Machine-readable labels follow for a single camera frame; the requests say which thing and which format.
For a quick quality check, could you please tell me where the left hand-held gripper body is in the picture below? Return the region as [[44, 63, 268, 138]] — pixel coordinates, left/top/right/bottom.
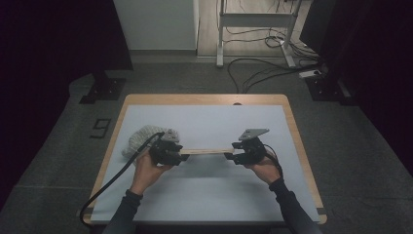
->
[[149, 129, 180, 167]]

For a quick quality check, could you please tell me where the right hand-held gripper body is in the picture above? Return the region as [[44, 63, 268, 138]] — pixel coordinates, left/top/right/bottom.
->
[[239, 129, 271, 165]]

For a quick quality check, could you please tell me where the grey fluffy cloth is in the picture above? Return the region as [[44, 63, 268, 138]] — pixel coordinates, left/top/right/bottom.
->
[[121, 125, 179, 160]]

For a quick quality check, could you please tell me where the white caterpillar picture book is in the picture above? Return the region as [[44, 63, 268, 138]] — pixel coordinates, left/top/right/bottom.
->
[[179, 147, 235, 156]]

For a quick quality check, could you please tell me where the person's right hand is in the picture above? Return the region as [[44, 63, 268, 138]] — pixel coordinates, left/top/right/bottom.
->
[[247, 158, 282, 186]]

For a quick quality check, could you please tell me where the person's left hand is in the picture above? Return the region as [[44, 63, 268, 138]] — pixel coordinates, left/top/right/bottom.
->
[[130, 151, 173, 196]]

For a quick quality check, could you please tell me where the wooden table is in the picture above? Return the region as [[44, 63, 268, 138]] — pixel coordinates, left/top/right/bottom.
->
[[82, 94, 328, 225]]

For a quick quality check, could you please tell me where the black stand base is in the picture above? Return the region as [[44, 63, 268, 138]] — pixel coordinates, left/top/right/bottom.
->
[[79, 72, 127, 105], [305, 76, 352, 101]]

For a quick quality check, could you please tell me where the white power strip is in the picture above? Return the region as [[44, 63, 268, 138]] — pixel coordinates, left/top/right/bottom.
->
[[298, 69, 322, 80]]

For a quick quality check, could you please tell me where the white cabinet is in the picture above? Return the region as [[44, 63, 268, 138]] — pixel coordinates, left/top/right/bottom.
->
[[112, 0, 200, 52]]

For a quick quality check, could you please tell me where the dark curtain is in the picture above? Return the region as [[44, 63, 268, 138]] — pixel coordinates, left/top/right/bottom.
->
[[300, 0, 413, 176], [0, 0, 134, 209]]

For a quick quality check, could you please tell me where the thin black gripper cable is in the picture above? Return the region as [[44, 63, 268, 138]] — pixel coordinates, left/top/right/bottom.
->
[[262, 144, 283, 179]]

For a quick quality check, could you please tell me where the thick black gripper cable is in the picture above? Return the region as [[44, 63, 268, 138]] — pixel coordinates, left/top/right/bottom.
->
[[79, 131, 165, 225]]

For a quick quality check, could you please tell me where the tangle of black floor cables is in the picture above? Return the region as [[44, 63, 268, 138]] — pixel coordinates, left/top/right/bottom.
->
[[225, 0, 324, 96]]

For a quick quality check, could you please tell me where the white metal desk frame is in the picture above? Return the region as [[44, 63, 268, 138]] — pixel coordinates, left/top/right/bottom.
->
[[216, 0, 303, 68]]

